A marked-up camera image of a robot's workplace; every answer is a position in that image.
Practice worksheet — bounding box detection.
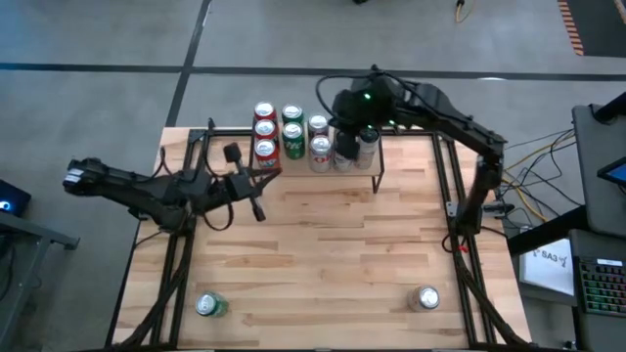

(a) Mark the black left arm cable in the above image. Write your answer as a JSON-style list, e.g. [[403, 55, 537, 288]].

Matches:
[[155, 145, 236, 232]]

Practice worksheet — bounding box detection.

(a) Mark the small black cable box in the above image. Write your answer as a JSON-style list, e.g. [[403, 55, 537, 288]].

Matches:
[[482, 201, 515, 219]]

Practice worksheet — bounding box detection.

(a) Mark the black device blue light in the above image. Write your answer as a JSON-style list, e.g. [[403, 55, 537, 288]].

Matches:
[[0, 178, 32, 219]]

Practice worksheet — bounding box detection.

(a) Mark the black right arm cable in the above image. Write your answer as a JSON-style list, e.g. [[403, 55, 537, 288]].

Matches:
[[315, 72, 374, 119]]

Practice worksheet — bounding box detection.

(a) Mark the grey metal side table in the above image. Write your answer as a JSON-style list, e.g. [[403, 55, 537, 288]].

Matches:
[[0, 209, 82, 352]]

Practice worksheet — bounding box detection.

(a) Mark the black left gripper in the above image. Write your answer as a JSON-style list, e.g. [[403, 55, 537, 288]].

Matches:
[[209, 167, 284, 205]]

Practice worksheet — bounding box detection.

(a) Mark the black desk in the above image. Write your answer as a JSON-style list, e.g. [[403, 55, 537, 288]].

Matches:
[[506, 203, 626, 352]]

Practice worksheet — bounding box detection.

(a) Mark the yellow cable plug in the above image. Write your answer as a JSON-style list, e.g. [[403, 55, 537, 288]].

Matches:
[[454, 0, 478, 24]]

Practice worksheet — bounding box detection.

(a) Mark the backlit black keyboard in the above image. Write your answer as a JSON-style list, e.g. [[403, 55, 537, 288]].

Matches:
[[575, 255, 626, 318]]

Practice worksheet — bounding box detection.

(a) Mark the silver Diet Coke can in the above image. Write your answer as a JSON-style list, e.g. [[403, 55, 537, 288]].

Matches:
[[308, 135, 334, 173], [408, 284, 441, 313], [306, 114, 331, 141]]

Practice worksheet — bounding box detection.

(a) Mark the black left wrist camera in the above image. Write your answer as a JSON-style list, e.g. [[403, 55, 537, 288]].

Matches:
[[249, 194, 268, 223]]

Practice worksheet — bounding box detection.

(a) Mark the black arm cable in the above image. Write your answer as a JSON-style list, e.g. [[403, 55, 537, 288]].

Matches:
[[315, 72, 374, 119], [155, 145, 236, 232]]

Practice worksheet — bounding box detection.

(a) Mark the white SA3 paper sign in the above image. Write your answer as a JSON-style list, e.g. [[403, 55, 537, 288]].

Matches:
[[516, 237, 577, 298]]

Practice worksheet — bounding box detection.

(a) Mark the red Fanta strawberry can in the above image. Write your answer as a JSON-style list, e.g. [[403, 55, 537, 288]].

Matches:
[[252, 138, 283, 171], [252, 119, 280, 143], [252, 101, 279, 123]]

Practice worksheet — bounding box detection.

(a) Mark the black mat orange edge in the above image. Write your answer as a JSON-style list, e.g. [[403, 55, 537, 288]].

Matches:
[[557, 0, 626, 59]]

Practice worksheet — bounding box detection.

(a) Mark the black tablet blue screen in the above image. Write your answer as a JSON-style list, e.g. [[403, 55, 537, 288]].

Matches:
[[596, 154, 626, 188]]

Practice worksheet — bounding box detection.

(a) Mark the grey desk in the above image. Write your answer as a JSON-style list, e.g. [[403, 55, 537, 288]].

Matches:
[[570, 104, 626, 240]]

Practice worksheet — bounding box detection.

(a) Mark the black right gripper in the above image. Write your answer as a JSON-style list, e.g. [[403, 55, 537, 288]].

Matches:
[[332, 72, 408, 132]]

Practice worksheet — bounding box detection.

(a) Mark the yellow cable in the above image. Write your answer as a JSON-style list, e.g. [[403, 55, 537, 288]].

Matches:
[[490, 138, 577, 224]]

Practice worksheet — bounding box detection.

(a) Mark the green Sprite can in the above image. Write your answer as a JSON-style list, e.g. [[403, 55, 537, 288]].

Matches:
[[281, 103, 305, 126], [194, 291, 230, 319], [281, 121, 307, 160]]

